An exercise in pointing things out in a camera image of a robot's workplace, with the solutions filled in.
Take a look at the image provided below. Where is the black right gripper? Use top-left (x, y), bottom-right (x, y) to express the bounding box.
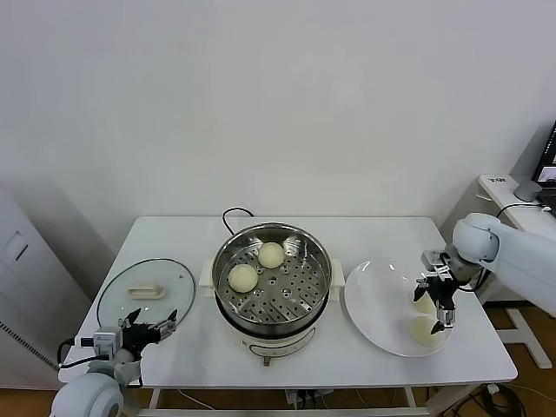
top-left (411, 275), bottom-right (458, 336)

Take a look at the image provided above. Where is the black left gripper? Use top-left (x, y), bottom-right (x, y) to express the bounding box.
top-left (116, 308), bottom-right (179, 354)

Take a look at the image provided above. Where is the white steamed baozi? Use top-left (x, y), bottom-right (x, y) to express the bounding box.
top-left (407, 315), bottom-right (440, 347)
top-left (257, 242), bottom-right (286, 269)
top-left (227, 263), bottom-right (258, 294)
top-left (410, 294), bottom-right (436, 314)

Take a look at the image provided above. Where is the round glass pot lid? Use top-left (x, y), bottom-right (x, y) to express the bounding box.
top-left (96, 258), bottom-right (196, 339)

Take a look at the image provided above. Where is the perforated steel steamer basket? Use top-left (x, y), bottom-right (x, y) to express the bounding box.
top-left (211, 222), bottom-right (332, 335)

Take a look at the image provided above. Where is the round white plate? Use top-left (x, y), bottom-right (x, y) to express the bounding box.
top-left (343, 259), bottom-right (454, 358)

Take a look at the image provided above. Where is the white desk foot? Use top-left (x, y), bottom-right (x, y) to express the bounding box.
top-left (497, 306), bottom-right (553, 370)

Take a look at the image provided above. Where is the white metal cabinet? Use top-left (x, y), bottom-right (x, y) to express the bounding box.
top-left (0, 184), bottom-right (95, 390)

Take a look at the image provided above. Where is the white side desk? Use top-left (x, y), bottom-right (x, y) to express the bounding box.
top-left (477, 173), bottom-right (556, 231)

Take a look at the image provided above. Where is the grey cylindrical speaker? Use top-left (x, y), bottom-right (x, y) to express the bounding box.
top-left (513, 181), bottom-right (543, 202)

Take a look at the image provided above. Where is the white power strip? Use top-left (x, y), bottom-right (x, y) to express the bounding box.
top-left (284, 388), bottom-right (325, 410)

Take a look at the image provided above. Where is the black laptop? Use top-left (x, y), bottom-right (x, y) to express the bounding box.
top-left (530, 117), bottom-right (556, 208)

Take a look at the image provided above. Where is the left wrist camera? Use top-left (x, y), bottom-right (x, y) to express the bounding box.
top-left (73, 332), bottom-right (122, 360)

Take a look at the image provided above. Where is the black adapter cable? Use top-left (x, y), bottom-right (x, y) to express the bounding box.
top-left (471, 202), bottom-right (546, 293)

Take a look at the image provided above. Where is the white table frame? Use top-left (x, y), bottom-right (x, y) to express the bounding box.
top-left (84, 381), bottom-right (483, 417)

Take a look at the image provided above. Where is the black pot power cable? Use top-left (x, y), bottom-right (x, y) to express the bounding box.
top-left (222, 207), bottom-right (255, 238)

